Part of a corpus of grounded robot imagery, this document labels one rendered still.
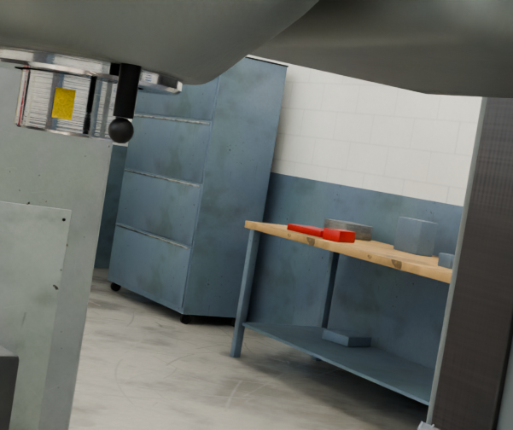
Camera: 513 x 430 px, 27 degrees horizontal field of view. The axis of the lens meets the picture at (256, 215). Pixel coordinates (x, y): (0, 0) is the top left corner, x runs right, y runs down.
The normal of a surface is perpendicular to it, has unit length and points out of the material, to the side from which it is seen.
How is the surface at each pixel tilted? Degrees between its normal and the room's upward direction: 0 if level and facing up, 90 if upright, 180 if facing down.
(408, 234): 90
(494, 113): 90
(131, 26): 124
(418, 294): 90
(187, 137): 90
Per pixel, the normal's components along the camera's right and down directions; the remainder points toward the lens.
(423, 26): -0.71, 0.62
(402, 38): -0.52, 0.83
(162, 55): 0.36, 0.73
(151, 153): -0.84, -0.11
